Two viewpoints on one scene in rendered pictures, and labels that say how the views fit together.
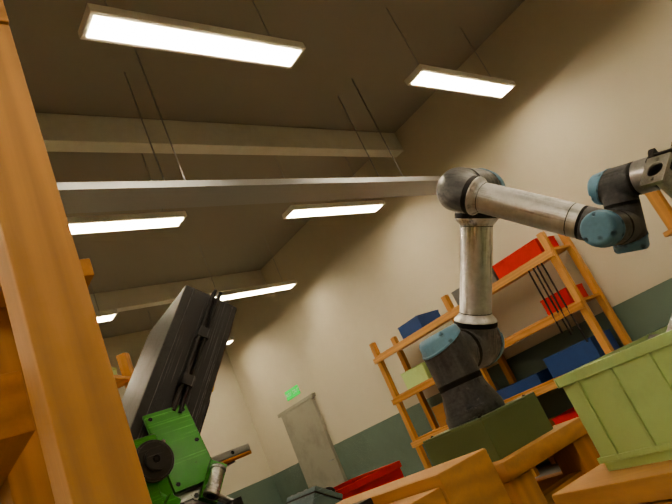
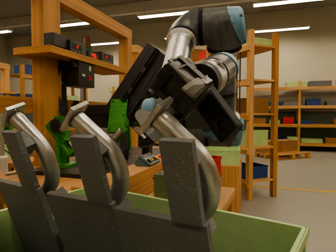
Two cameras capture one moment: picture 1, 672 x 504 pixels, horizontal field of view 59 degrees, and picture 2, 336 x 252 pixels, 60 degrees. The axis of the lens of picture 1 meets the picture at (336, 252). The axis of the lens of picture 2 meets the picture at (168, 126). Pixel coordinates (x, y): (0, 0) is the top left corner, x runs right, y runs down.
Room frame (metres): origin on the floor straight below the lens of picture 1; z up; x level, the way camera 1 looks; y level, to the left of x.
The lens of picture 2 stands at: (0.89, -1.17, 1.18)
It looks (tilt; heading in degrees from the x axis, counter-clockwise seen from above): 2 degrees down; 62
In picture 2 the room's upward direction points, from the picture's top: straight up
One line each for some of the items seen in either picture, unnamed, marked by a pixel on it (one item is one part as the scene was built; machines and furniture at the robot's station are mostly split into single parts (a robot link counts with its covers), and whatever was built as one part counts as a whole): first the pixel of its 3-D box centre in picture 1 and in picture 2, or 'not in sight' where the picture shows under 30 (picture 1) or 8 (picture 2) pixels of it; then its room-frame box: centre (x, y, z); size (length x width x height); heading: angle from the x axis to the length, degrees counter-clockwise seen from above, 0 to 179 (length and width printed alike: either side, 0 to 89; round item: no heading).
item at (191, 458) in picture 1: (175, 449); (120, 115); (1.48, 0.57, 1.17); 0.13 x 0.12 x 0.20; 43
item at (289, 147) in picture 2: not in sight; (282, 149); (7.30, 4.30, 0.22); 1.20 x 0.80 x 0.44; 175
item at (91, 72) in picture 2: not in sight; (79, 75); (1.27, 0.74, 1.42); 0.17 x 0.12 x 0.15; 43
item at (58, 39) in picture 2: not in sight; (57, 41); (1.13, 0.63, 1.59); 0.15 x 0.07 x 0.07; 43
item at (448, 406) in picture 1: (467, 397); not in sight; (1.54, -0.15, 0.99); 0.15 x 0.15 x 0.10
